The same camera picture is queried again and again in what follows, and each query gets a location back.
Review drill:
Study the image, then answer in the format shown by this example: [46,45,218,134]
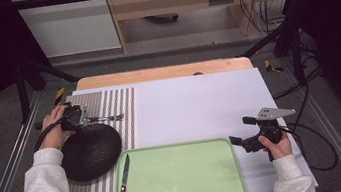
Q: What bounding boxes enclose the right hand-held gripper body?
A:
[237,102,302,154]

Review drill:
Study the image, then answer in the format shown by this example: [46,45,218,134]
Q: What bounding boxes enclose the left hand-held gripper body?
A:
[58,99,94,132]

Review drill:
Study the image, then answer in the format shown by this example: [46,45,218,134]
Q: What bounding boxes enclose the fork with wooden handle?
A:
[88,112,125,126]

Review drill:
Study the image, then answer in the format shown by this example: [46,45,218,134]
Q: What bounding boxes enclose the green cutting board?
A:
[103,133,251,192]

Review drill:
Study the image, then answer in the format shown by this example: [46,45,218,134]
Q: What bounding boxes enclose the knife with wooden handle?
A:
[105,153,136,192]

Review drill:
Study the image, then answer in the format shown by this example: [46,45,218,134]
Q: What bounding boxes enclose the person's right hand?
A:
[257,130,294,164]

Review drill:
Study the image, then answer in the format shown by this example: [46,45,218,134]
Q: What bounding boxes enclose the person's left hand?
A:
[33,103,80,154]

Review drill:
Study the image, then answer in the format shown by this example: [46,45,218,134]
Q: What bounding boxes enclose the yellow black tape strip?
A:
[51,87,69,106]
[262,57,285,76]

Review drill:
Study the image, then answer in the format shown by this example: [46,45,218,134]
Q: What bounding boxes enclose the striped grey placemat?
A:
[54,86,151,192]

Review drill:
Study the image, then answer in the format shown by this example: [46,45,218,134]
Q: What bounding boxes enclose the black textured round plate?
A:
[56,119,128,186]

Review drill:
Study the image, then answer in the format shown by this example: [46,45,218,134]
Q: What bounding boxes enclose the white board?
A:
[53,59,320,192]

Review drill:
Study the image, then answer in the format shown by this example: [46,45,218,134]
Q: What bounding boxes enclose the black metal stand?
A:
[233,19,310,96]
[12,53,85,125]

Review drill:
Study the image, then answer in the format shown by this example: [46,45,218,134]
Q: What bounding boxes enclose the white cabinet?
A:
[9,0,122,63]

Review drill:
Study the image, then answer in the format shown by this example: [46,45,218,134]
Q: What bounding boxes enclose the wooden board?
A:
[74,53,255,94]

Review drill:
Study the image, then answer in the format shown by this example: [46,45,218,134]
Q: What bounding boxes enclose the light wooden desk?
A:
[104,0,302,56]

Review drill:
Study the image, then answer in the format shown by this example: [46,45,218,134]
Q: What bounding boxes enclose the left hand-held gripper black cable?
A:
[29,118,68,153]

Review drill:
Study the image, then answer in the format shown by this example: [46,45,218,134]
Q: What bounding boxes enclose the hand-held gripper black cable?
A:
[280,118,341,178]
[29,118,68,153]

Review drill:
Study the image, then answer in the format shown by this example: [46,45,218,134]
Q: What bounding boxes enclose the black floor cable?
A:
[268,65,327,101]

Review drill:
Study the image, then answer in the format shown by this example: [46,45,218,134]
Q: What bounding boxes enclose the right hand-held gripper black cable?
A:
[280,118,341,178]

